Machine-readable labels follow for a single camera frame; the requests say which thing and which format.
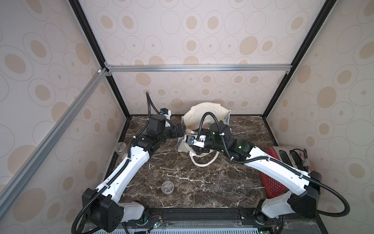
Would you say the black corner frame post right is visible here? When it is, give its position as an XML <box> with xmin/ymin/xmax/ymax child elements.
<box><xmin>262</xmin><ymin>0</ymin><xmax>338</xmax><ymax>119</ymax></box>

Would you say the silver aluminium bar left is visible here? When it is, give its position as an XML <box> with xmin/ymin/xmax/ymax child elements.
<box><xmin>1</xmin><ymin>68</ymin><xmax>108</xmax><ymax>219</ymax></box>

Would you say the clear plastic jar by wall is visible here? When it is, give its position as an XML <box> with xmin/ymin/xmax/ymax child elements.
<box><xmin>115</xmin><ymin>142</ymin><xmax>127</xmax><ymax>159</ymax></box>

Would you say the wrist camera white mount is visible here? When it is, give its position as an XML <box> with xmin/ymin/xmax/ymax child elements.
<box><xmin>186</xmin><ymin>135</ymin><xmax>206</xmax><ymax>148</ymax></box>
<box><xmin>160</xmin><ymin>108</ymin><xmax>171</xmax><ymax>127</ymax></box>

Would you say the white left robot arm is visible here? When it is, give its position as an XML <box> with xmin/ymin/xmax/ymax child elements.
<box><xmin>71</xmin><ymin>108</ymin><xmax>186</xmax><ymax>234</ymax></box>

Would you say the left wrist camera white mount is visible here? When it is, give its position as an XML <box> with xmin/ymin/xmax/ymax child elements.
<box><xmin>160</xmin><ymin>108</ymin><xmax>171</xmax><ymax>127</ymax></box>

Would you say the black corner frame post left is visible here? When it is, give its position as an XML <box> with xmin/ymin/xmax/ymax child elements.
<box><xmin>68</xmin><ymin>0</ymin><xmax>131</xmax><ymax>119</ymax></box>

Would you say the silver aluminium crossbar back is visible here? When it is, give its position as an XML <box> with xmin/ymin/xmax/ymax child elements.
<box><xmin>107</xmin><ymin>64</ymin><xmax>292</xmax><ymax>73</ymax></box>

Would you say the black corner frame post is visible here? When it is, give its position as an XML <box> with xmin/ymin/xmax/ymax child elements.
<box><xmin>262</xmin><ymin>0</ymin><xmax>338</xmax><ymax>119</ymax></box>
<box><xmin>68</xmin><ymin>0</ymin><xmax>131</xmax><ymax>119</ymax></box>

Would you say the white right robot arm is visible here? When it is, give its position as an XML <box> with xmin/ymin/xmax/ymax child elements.
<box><xmin>184</xmin><ymin>112</ymin><xmax>350</xmax><ymax>218</ymax></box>

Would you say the red and steel toaster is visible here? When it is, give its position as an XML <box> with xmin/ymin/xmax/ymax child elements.
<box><xmin>261</xmin><ymin>146</ymin><xmax>311</xmax><ymax>199</ymax></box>

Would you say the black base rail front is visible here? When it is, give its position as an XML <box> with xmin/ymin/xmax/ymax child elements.
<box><xmin>75</xmin><ymin>207</ymin><xmax>329</xmax><ymax>234</ymax></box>

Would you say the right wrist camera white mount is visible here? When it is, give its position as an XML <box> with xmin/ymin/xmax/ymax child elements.
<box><xmin>186</xmin><ymin>135</ymin><xmax>206</xmax><ymax>148</ymax></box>

